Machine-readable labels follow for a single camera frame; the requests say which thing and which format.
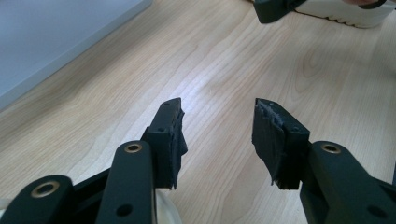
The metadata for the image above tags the cream clog shoe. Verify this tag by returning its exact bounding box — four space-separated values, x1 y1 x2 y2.
293 0 396 30

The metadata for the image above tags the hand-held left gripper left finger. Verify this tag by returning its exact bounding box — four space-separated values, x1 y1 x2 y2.
141 97 189 190

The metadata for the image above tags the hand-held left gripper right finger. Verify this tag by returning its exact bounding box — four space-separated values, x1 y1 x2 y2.
251 97 311 190

